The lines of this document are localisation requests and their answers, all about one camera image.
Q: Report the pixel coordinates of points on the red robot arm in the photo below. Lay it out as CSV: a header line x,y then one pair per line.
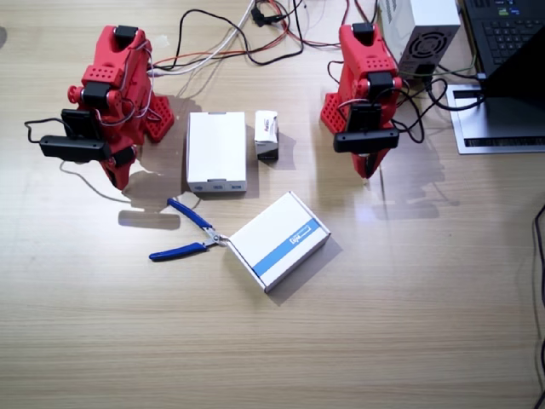
x,y
127,64
366,59

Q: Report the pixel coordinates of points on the large plain white box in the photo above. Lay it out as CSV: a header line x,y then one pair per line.
x,y
216,149

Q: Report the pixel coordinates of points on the small white carton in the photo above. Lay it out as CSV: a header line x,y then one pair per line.
x,y
266,134

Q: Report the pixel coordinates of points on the white box with blue stripe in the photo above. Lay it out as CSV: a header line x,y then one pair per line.
x,y
277,243

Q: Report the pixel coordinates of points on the black bar webcam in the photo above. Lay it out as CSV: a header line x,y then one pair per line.
x,y
72,148
366,141

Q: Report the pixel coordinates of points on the white metal power supply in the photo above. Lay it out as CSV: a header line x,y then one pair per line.
x,y
426,25

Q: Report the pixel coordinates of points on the black laptop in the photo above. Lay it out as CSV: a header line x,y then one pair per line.
x,y
502,30
511,106

